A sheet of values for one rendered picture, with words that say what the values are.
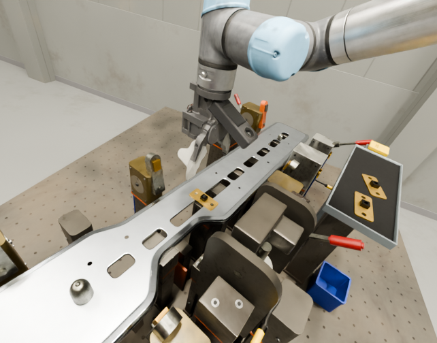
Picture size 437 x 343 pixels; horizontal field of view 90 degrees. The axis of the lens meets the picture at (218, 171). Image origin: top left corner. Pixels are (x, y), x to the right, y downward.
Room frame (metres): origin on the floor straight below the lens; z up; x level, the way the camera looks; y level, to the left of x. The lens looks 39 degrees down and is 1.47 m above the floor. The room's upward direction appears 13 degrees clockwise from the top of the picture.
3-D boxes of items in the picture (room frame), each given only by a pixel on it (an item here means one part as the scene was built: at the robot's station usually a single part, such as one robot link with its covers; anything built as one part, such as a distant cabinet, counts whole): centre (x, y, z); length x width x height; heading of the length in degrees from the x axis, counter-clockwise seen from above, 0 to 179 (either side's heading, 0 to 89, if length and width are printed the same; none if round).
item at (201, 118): (0.45, 0.05, 1.25); 0.09 x 0.08 x 0.12; 61
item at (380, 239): (0.47, -0.38, 1.16); 0.37 x 0.14 x 0.02; 151
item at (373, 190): (0.46, -0.38, 1.17); 0.08 x 0.04 x 0.01; 175
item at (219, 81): (0.45, 0.05, 1.33); 0.08 x 0.08 x 0.05
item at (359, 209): (0.37, -0.33, 1.17); 0.08 x 0.04 x 0.01; 161
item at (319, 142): (0.86, -0.42, 0.88); 0.12 x 0.07 x 0.36; 61
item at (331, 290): (0.41, -0.46, 0.75); 0.11 x 0.10 x 0.09; 151
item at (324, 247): (0.47, -0.38, 0.92); 0.10 x 0.08 x 0.45; 151
